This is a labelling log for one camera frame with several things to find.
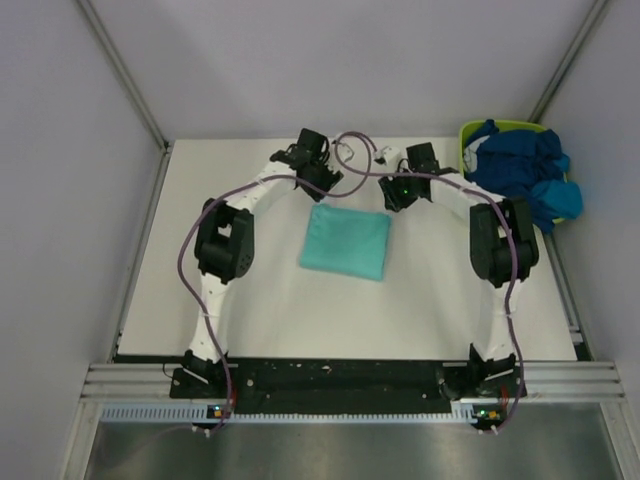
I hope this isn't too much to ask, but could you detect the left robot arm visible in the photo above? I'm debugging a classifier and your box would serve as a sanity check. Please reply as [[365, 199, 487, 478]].
[[178, 128, 343, 397]]

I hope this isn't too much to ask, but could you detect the green plastic bin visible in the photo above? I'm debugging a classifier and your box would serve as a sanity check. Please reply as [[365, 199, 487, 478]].
[[458, 118, 571, 232]]

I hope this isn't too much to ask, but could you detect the right aluminium frame post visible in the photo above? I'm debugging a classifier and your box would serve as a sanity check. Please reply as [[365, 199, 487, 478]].
[[527, 0, 614, 124]]

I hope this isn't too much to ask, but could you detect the teal t shirt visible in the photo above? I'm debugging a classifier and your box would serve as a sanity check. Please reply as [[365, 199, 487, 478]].
[[299, 204, 392, 281]]

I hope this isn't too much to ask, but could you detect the dark blue t shirt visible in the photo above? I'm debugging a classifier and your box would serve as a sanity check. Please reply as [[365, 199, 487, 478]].
[[467, 118, 566, 234]]

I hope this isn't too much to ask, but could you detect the grey slotted cable duct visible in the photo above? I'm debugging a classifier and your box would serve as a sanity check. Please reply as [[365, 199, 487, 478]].
[[100, 403, 477, 426]]

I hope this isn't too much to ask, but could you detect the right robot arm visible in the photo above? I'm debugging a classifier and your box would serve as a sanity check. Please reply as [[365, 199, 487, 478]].
[[373, 142, 539, 399]]

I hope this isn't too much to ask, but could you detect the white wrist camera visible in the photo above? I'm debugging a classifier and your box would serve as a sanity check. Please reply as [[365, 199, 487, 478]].
[[331, 138, 355, 163], [374, 146, 402, 165]]

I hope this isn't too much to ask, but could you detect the aluminium frame post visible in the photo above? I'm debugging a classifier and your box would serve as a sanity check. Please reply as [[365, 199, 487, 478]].
[[527, 0, 614, 124], [73, 0, 169, 151]]

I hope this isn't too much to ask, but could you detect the left aluminium frame post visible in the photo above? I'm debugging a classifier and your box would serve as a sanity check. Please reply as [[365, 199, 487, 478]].
[[73, 0, 169, 151]]

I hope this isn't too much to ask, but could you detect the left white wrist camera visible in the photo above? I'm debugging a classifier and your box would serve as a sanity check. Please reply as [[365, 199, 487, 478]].
[[331, 138, 355, 163]]

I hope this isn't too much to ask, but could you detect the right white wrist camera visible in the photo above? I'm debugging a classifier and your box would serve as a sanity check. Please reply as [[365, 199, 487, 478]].
[[374, 146, 402, 165]]

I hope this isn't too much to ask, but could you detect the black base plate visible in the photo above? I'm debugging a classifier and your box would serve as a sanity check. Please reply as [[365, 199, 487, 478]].
[[170, 357, 520, 414]]

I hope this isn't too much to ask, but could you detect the light blue t shirt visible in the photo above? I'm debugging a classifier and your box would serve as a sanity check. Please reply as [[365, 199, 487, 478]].
[[530, 153, 584, 234]]

